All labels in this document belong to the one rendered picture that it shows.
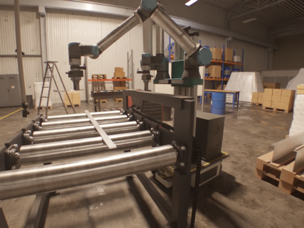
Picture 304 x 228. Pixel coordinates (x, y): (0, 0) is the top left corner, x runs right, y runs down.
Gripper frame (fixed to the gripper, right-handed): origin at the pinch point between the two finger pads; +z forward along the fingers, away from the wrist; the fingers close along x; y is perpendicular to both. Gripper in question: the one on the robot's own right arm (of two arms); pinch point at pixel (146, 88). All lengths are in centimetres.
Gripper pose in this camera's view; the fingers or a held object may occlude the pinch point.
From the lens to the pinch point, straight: 159.0
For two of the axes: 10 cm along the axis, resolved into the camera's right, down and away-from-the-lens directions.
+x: -4.2, -1.8, 8.9
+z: 0.0, 9.8, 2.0
